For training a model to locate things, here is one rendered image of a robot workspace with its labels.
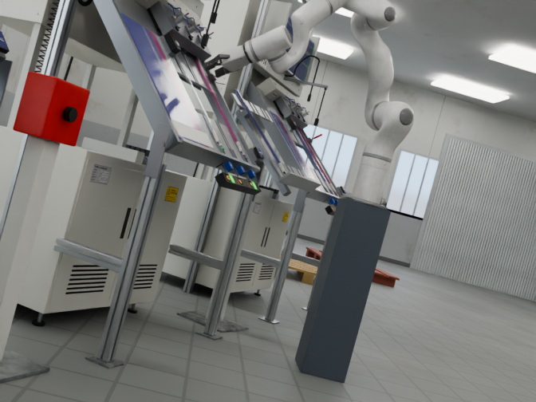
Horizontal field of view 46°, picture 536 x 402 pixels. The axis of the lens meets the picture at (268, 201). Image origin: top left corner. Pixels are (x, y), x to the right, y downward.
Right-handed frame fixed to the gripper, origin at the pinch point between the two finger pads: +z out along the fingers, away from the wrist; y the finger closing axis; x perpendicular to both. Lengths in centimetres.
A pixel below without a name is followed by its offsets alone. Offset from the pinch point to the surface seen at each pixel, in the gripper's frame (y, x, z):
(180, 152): 29.5, 35.5, 7.9
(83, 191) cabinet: 35, 37, 43
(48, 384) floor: 70, 95, 44
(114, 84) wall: -770, -417, 470
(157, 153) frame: 42, 37, 9
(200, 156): 17.3, 35.3, 6.8
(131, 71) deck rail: 38.0, 6.5, 13.2
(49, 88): 82, 25, 14
